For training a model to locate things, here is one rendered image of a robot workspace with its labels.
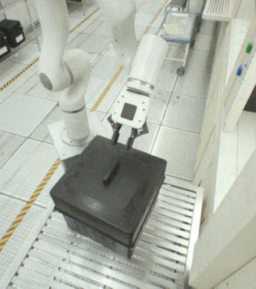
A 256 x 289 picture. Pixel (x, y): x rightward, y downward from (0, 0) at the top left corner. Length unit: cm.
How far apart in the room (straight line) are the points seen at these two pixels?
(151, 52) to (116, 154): 34
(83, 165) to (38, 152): 152
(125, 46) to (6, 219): 157
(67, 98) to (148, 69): 48
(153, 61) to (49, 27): 40
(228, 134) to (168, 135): 121
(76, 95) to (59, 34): 27
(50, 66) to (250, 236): 81
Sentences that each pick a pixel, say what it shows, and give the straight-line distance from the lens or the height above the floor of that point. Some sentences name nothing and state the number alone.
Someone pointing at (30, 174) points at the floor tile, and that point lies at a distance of 214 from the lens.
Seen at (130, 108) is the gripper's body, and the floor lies 120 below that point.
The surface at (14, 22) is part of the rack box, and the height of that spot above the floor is 44.
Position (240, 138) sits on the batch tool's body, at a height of 87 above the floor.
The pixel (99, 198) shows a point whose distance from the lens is 70.
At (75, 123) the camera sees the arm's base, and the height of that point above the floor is 88.
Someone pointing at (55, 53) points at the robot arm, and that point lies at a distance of 93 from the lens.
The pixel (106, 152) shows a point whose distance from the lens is 80.
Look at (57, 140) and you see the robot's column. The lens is 124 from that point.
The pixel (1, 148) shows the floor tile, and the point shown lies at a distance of 246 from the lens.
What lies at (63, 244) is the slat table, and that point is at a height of 76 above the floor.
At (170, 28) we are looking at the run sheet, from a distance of 327.
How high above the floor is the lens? 162
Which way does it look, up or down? 49 degrees down
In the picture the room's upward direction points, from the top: straight up
